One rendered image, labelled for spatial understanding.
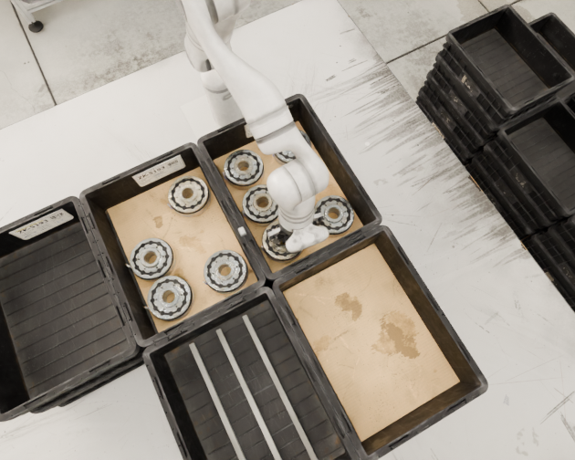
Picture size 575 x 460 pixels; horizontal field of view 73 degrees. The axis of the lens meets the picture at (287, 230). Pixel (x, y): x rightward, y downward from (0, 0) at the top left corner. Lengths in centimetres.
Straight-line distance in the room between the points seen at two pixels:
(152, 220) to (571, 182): 155
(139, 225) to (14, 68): 182
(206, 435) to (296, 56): 115
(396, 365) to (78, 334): 74
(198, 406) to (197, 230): 41
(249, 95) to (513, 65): 144
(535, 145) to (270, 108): 142
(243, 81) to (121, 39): 203
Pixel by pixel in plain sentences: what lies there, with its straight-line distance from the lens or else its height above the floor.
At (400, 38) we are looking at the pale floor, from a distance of 254.
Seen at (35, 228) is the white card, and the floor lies 89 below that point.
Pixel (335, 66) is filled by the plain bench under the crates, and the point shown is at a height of 70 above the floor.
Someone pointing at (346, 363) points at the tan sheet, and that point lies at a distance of 95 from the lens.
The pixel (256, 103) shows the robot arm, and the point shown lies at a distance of 62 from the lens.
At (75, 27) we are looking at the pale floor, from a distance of 278.
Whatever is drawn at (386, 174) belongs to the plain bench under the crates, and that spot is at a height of 70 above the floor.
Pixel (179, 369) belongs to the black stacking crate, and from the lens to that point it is 98.
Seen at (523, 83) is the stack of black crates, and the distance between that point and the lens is 188.
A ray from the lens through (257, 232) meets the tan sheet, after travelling 99.
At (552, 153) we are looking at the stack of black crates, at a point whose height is 38.
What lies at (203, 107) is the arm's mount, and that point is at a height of 70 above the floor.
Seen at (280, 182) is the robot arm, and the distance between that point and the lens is 63.
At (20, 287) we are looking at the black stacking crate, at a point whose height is 83.
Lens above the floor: 178
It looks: 72 degrees down
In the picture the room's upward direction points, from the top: straight up
